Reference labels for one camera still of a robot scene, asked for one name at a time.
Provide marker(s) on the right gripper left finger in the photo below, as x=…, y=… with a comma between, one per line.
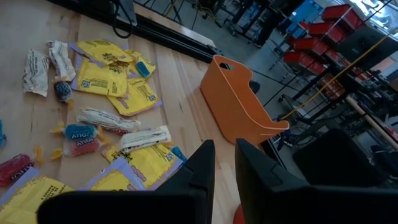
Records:
x=174, y=202

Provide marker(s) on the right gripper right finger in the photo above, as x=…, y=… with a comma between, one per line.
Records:
x=280, y=202

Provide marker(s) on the yellow purple-edged candy packet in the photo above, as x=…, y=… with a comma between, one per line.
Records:
x=115, y=182

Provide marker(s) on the red wrapped hard candy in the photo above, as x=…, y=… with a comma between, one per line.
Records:
x=14, y=168
x=82, y=147

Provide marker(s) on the dark blue wrapped hard candy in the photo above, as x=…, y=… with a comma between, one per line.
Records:
x=63, y=90

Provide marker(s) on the orange plastic bin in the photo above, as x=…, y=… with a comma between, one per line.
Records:
x=236, y=109

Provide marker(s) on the wooden pole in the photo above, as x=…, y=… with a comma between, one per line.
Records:
x=370, y=121

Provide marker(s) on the black monitor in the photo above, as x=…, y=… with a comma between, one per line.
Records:
x=363, y=46

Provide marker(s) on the red storage bin rack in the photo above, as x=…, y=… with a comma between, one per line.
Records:
x=329, y=31

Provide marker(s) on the blue partition panel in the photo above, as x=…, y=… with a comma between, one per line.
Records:
x=306, y=14

